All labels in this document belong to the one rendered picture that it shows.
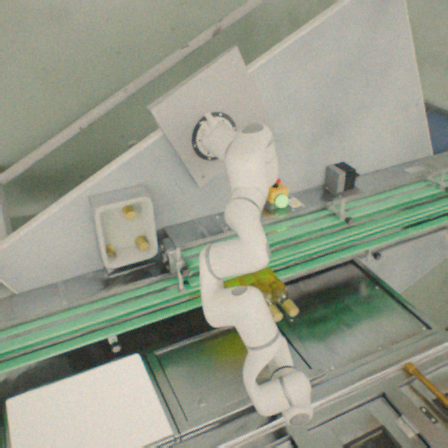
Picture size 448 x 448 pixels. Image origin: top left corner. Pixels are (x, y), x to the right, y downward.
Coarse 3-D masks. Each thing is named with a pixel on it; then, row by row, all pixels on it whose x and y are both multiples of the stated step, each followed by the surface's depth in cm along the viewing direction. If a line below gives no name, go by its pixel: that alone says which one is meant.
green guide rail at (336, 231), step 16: (400, 208) 185; (416, 208) 185; (432, 208) 185; (336, 224) 177; (352, 224) 177; (368, 224) 176; (288, 240) 169; (304, 240) 169; (320, 240) 169; (272, 256) 162; (192, 272) 156
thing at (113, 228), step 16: (112, 208) 139; (144, 208) 149; (112, 224) 150; (128, 224) 153; (144, 224) 154; (112, 240) 153; (128, 240) 156; (112, 256) 153; (128, 256) 153; (144, 256) 153
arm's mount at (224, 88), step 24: (216, 72) 139; (240, 72) 143; (168, 96) 136; (192, 96) 139; (216, 96) 143; (240, 96) 147; (168, 120) 139; (192, 120) 143; (240, 120) 151; (264, 120) 155; (192, 144) 146; (192, 168) 151; (216, 168) 155
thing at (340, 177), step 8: (328, 168) 178; (336, 168) 177; (344, 168) 176; (352, 168) 176; (328, 176) 179; (336, 176) 175; (344, 176) 174; (352, 176) 176; (328, 184) 181; (336, 184) 176; (344, 184) 177; (352, 184) 178; (336, 192) 177
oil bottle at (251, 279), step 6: (240, 276) 159; (246, 276) 158; (252, 276) 158; (246, 282) 156; (252, 282) 156; (258, 282) 156; (258, 288) 153; (264, 288) 153; (264, 294) 151; (270, 294) 151; (270, 300) 151
